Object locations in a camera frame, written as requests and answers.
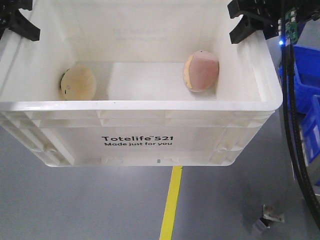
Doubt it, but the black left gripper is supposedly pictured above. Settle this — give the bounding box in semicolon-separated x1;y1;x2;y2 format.
0;0;41;41

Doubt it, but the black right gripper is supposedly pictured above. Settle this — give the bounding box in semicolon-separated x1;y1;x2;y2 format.
227;0;320;44

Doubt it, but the brown round plush toy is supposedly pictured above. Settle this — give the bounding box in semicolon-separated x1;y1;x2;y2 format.
183;50;220;93

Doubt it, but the cream round plush toy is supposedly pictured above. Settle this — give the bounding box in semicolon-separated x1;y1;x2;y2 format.
60;65;97;101

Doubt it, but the white plastic tote box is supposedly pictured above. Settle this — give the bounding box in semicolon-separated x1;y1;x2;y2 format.
0;0;283;167

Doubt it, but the green circuit board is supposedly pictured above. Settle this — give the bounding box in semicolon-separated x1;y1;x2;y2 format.
278;7;299;46

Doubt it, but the blue bin right side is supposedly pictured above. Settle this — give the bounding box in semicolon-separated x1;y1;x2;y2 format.
293;45;320;163

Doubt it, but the black braided cable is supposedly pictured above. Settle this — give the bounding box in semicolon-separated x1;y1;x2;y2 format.
279;0;320;226

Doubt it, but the metal floor bracket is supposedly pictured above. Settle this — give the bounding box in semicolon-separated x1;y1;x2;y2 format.
251;204;285;236

